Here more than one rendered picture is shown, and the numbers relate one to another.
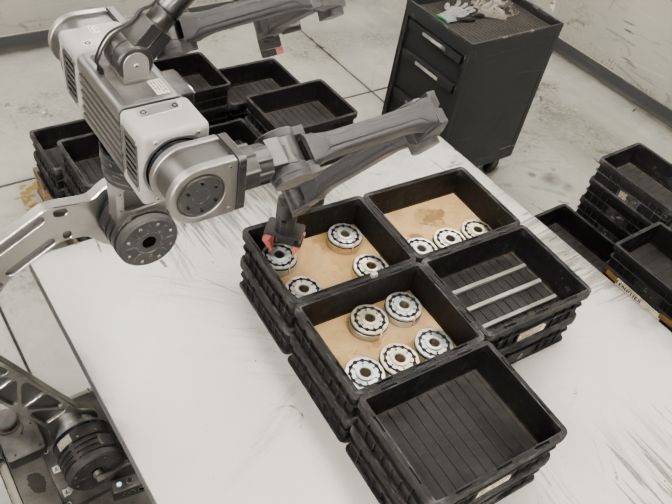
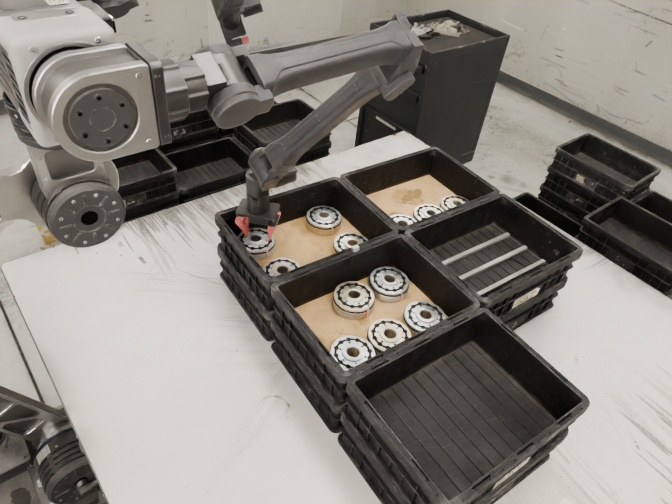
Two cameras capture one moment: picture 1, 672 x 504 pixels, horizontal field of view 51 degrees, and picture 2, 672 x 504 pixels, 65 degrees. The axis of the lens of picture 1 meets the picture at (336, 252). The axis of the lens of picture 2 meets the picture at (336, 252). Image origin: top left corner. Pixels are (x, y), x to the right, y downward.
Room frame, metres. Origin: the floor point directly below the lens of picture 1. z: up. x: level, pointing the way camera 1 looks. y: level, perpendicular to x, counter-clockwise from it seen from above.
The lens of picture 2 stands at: (0.32, -0.07, 1.79)
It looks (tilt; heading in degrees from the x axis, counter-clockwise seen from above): 41 degrees down; 0
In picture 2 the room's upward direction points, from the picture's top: 7 degrees clockwise
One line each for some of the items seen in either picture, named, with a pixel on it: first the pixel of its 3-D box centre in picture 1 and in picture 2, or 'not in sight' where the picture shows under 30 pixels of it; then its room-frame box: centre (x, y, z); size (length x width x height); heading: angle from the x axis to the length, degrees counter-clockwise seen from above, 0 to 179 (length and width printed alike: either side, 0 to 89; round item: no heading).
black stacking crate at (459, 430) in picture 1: (457, 429); (461, 408); (0.94, -0.36, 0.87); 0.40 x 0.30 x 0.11; 130
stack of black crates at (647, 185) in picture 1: (632, 213); (589, 196); (2.61, -1.29, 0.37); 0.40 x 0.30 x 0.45; 43
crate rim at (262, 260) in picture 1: (329, 247); (306, 226); (1.40, 0.02, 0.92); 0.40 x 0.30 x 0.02; 130
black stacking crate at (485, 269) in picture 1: (500, 290); (487, 258); (1.43, -0.48, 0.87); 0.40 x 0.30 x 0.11; 130
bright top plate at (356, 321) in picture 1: (369, 319); (354, 296); (1.23, -0.12, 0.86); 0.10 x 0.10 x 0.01
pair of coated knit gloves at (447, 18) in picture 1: (456, 10); (414, 30); (3.17, -0.32, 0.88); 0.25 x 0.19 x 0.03; 133
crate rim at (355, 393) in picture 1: (389, 324); (376, 298); (1.17, -0.17, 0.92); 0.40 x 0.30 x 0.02; 130
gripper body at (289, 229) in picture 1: (285, 223); (258, 202); (1.39, 0.15, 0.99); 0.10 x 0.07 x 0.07; 87
